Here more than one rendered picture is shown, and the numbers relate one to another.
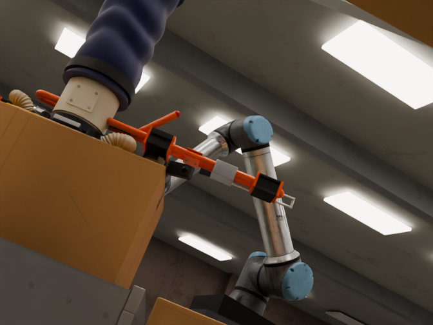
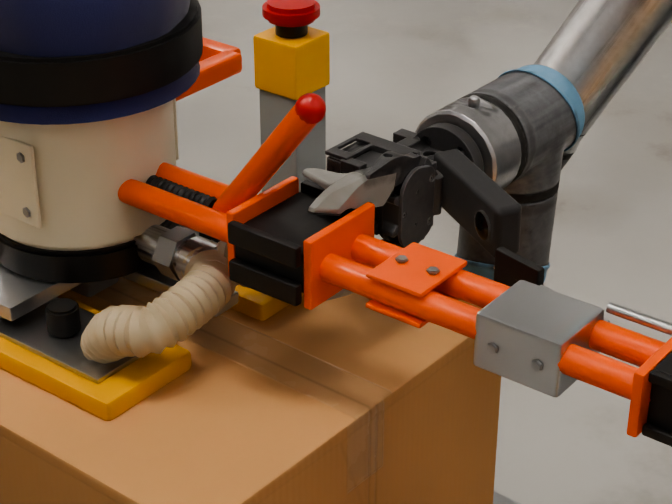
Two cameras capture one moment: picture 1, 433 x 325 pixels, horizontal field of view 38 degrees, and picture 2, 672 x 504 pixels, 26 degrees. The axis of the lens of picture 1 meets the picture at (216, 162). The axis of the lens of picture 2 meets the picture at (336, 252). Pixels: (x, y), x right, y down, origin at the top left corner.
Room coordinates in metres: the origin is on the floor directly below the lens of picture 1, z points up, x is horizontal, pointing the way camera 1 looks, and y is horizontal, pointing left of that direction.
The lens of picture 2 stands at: (0.98, -0.43, 1.62)
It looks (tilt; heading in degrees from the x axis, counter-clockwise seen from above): 29 degrees down; 36
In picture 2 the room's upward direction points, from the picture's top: straight up
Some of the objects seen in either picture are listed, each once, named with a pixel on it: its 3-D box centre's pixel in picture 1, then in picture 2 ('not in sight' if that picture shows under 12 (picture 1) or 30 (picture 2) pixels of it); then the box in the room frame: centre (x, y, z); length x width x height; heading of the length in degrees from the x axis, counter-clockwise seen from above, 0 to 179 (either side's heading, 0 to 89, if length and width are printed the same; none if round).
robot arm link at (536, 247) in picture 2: not in sight; (506, 223); (2.09, 0.18, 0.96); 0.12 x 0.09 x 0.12; 30
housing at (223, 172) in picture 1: (223, 173); (538, 337); (1.77, -0.03, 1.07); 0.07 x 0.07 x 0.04; 89
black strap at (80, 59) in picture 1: (100, 83); (69, 32); (1.78, 0.43, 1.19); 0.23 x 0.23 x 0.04
